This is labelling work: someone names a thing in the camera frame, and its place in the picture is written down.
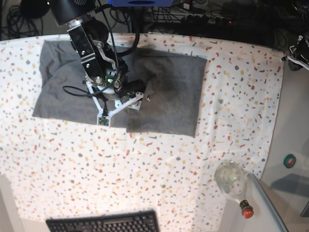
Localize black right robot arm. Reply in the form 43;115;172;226
47;0;146;126

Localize black keyboard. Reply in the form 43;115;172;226
45;210;160;232

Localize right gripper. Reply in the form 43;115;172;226
85;78;150;127

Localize black round stand base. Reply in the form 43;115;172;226
20;0;50;19

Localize terrazzo pattern tablecloth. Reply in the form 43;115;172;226
0;33;284;232

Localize green tape roll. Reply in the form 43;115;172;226
283;154;296;169

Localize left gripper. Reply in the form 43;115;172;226
281;35;309;72

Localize blue box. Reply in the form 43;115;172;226
108;0;183;7

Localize wire rack shelf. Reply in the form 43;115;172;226
144;0;236;24

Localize clear bottle red cap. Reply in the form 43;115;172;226
214;160;254;219

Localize black coiled cables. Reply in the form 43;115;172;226
4;4;44;39

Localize grey t-shirt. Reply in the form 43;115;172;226
33;41;206;137

